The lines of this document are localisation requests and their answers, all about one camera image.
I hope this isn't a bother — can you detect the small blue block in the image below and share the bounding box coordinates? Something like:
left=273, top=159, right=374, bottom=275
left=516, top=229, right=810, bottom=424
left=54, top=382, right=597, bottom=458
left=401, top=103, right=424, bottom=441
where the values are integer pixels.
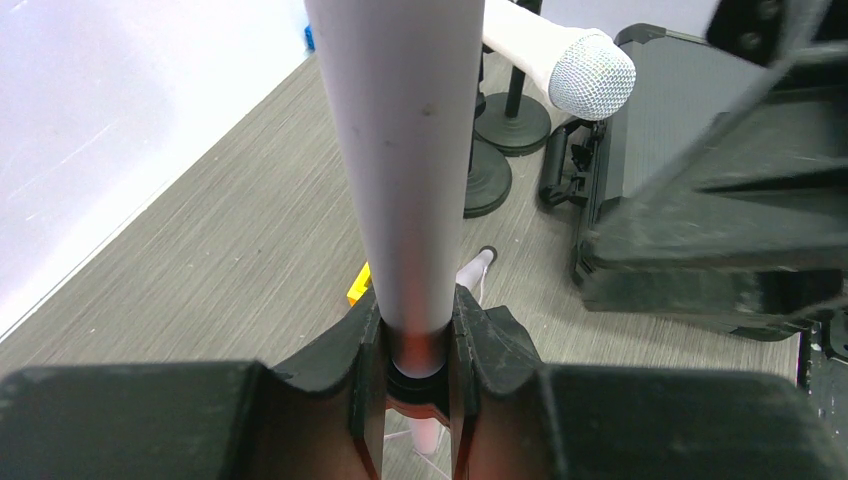
left=304, top=25, right=315, bottom=51

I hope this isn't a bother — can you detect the black mic stand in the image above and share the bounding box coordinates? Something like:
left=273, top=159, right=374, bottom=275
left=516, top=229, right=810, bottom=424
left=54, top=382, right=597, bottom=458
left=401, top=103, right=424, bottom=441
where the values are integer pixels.
left=474, top=0, right=552, bottom=158
left=462, top=52, right=514, bottom=220

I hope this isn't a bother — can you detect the right black mic stand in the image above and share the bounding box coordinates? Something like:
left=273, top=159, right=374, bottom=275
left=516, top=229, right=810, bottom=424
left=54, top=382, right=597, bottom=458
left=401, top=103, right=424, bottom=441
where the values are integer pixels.
left=474, top=0, right=552, bottom=158

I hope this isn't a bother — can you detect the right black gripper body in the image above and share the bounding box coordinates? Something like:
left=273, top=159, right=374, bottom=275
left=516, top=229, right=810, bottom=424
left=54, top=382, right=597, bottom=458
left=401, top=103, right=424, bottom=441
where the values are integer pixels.
left=706, top=0, right=847, bottom=66

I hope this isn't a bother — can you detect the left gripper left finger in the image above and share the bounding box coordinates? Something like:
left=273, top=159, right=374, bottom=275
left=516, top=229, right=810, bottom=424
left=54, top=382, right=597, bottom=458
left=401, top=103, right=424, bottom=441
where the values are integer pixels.
left=1, top=294, right=386, bottom=479

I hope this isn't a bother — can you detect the yellow red blue toy block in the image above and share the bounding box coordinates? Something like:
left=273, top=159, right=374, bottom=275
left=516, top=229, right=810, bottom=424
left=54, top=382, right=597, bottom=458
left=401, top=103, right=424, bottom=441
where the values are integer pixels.
left=346, top=263, right=371, bottom=306

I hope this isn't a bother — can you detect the white music stand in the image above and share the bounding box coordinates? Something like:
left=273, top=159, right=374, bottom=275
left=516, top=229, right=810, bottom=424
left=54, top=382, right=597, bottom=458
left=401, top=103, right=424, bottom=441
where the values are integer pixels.
left=306, top=1, right=484, bottom=379

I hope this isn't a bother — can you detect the white toy microphone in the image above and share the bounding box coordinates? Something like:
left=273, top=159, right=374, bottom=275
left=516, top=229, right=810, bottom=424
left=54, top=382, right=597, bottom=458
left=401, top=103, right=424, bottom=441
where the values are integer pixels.
left=482, top=0, right=636, bottom=121

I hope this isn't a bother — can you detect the left black mic stand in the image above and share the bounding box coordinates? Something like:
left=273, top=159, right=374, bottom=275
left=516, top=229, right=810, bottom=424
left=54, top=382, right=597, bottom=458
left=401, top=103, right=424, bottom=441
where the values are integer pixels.
left=462, top=52, right=514, bottom=220

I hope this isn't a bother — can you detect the black carrying case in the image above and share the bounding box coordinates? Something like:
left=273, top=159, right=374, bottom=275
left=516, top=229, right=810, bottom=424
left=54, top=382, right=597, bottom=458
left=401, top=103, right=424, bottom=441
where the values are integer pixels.
left=537, top=23, right=762, bottom=300

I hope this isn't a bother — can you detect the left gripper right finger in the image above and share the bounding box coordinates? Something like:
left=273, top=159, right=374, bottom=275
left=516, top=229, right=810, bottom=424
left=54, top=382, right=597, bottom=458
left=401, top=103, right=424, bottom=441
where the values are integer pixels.
left=450, top=287, right=847, bottom=479

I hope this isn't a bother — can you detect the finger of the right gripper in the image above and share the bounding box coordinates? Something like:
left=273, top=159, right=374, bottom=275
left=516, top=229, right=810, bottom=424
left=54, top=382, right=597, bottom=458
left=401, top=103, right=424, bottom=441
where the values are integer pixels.
left=589, top=41, right=847, bottom=271
left=579, top=264, right=847, bottom=342

